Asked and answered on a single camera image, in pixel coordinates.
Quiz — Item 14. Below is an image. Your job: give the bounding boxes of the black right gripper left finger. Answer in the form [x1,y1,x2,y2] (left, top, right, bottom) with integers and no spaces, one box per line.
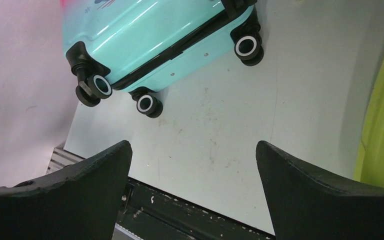
[0,140,133,240]

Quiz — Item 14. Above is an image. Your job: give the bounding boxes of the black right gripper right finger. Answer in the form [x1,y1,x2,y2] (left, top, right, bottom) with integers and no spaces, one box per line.
[255,140,384,240]

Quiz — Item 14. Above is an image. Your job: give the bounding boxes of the pink and teal kids suitcase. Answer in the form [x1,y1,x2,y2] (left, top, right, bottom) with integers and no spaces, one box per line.
[59,0,264,118]

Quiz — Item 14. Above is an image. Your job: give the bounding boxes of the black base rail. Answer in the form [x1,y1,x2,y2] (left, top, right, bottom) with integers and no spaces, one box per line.
[115,177,275,240]

